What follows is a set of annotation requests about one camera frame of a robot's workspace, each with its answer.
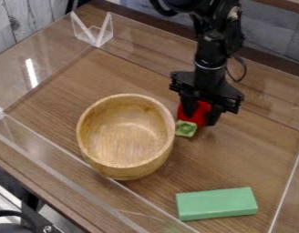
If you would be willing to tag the clear acrylic corner bracket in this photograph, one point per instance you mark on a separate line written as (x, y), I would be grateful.
(92, 34)

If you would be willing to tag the wooden bowl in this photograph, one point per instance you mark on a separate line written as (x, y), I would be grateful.
(124, 134)

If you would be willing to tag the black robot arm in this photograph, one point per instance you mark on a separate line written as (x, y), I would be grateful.
(218, 29)

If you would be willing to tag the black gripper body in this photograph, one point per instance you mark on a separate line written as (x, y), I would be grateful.
(217, 94)

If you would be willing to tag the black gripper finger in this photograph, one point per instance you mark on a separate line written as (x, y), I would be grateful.
(190, 105)
(214, 115)

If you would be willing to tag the black metal clamp bracket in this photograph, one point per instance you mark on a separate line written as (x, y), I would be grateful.
(35, 222)

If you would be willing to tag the green rectangular block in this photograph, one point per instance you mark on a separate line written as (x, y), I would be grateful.
(217, 203)

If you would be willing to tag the red plush strawberry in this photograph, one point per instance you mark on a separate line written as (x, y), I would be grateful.
(188, 124)

